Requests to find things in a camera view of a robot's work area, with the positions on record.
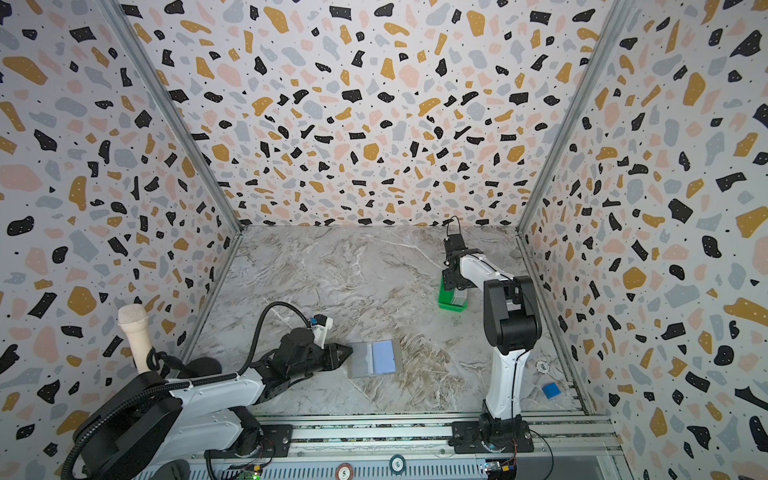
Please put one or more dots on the blue credit card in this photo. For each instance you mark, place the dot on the blue credit card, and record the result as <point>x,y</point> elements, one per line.
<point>386,357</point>

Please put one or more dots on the green round marker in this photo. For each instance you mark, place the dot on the green round marker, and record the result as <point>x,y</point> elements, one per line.
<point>397,464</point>

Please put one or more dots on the blue tape piece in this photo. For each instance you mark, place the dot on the blue tape piece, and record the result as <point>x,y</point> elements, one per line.
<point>551,390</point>

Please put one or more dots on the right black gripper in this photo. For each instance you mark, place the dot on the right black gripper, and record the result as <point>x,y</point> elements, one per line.
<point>450,276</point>

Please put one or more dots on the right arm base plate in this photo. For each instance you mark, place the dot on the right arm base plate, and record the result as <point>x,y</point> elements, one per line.
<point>491,437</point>

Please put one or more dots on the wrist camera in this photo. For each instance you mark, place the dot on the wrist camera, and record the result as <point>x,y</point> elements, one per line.
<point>320,326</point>
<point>454,244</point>

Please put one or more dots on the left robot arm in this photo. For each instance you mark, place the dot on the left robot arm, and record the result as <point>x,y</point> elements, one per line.
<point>154,420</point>

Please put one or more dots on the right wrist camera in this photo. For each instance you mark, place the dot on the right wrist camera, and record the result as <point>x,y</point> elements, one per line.
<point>454,244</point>

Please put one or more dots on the black microphone stand base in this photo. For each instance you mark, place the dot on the black microphone stand base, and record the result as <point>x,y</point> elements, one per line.
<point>200,367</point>

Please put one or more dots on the aluminium mounting rail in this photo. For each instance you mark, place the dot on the aluminium mounting rail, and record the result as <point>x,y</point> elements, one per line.
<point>567,445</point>

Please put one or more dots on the red round marker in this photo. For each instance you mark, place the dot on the red round marker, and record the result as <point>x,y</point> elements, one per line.
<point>344,472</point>

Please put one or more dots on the beige microphone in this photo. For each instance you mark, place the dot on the beige microphone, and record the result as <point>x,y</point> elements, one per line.
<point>134,322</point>

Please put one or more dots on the grey card holder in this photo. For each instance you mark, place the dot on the grey card holder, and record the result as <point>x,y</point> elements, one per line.
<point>359,364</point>

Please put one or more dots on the green card tray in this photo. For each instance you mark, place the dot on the green card tray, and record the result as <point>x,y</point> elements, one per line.
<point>452,300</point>

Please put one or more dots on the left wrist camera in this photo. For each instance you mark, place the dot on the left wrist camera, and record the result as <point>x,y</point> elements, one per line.
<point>320,326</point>

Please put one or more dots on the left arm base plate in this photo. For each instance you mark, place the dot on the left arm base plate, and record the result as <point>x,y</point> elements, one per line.
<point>271,441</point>

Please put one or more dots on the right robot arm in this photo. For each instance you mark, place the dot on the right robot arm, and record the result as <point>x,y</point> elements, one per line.
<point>511,319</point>

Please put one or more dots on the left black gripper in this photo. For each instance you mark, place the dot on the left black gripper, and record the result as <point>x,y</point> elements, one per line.
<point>339,358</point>

